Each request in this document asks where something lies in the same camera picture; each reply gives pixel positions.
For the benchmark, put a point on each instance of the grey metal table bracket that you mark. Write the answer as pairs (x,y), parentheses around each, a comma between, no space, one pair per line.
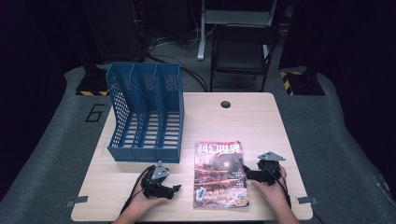
(76,201)

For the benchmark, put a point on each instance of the black cabinet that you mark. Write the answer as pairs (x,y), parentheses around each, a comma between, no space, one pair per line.
(115,31)

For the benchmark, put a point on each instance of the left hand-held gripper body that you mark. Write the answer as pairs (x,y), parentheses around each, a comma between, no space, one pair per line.
(154,182)

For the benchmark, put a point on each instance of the black folding chair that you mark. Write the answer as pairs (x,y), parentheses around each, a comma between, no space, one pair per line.
(243,53)

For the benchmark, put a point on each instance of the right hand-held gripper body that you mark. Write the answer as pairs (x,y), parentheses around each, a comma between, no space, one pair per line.
(267,172)

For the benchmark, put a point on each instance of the red science fiction magazine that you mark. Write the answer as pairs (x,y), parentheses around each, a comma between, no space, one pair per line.
(219,180)

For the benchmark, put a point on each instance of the blue plastic file rack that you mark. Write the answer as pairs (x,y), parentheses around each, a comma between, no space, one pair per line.
(146,93)

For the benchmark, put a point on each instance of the white metal desk frame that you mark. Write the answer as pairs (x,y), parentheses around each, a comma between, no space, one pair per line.
(204,31)

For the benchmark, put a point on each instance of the person's left hand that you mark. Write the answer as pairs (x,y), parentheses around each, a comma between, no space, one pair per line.
(141,205)

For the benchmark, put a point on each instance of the person's right hand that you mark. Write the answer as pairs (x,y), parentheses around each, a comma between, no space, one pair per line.
(271,191)

